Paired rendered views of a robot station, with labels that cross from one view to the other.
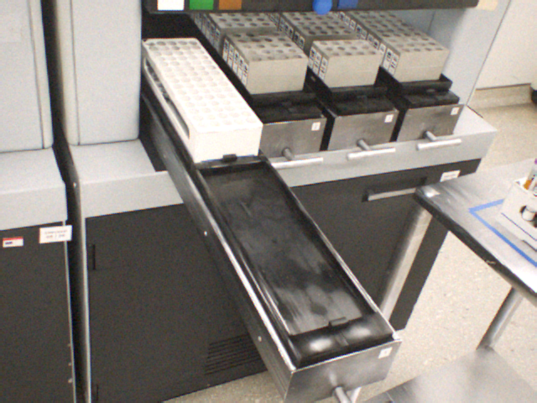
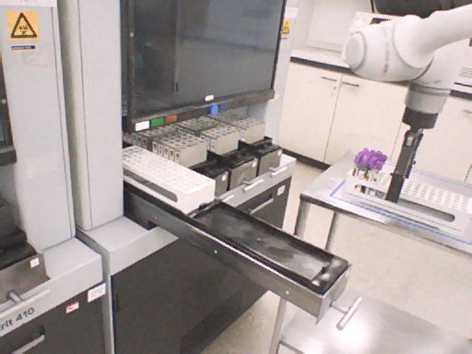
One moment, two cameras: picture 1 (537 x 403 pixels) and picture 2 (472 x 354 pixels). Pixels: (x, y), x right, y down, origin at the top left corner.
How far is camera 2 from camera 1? 0.33 m
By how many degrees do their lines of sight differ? 23
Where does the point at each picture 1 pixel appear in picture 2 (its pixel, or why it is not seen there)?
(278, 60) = (194, 146)
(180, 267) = (164, 290)
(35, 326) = not seen: outside the picture
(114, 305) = (130, 331)
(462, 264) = not seen: hidden behind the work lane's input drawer
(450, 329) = not seen: hidden behind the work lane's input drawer
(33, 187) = (83, 263)
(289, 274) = (279, 254)
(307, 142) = (220, 188)
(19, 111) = (57, 217)
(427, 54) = (257, 126)
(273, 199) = (239, 220)
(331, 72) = (218, 147)
